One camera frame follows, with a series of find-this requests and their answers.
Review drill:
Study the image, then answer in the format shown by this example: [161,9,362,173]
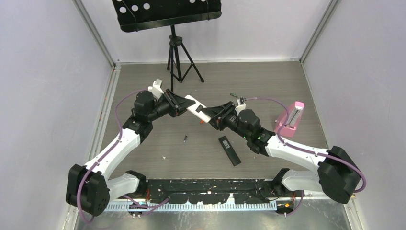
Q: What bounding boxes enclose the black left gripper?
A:
[148,90,195,122]

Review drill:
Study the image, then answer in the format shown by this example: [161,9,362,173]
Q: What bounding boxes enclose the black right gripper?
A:
[201,102,250,141]

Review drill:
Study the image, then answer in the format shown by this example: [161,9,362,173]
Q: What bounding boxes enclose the white remote control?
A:
[185,95,211,123]

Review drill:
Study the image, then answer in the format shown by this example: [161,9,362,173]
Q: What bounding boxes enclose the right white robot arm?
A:
[203,102,366,204]

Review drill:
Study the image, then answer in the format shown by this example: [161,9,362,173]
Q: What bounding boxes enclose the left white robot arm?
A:
[66,90,196,217]

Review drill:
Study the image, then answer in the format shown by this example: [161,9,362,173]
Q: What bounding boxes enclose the black remote control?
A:
[218,136,241,166]

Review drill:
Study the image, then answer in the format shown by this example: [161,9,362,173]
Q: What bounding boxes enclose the pink metronome box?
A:
[274,101,305,138]

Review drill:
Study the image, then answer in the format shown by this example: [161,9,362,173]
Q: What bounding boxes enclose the black music stand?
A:
[112,0,222,91]

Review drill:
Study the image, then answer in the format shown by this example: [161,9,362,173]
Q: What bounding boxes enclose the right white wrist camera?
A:
[235,97,246,114]

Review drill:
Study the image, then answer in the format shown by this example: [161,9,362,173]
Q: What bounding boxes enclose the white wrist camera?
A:
[235,97,246,114]
[147,79,164,99]

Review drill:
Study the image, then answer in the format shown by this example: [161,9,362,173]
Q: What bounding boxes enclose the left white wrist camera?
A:
[147,79,164,99]

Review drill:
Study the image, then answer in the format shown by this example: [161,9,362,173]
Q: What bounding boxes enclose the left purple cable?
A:
[77,89,169,224]

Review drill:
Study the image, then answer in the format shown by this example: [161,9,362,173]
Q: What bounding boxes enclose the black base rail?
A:
[127,173,305,214]

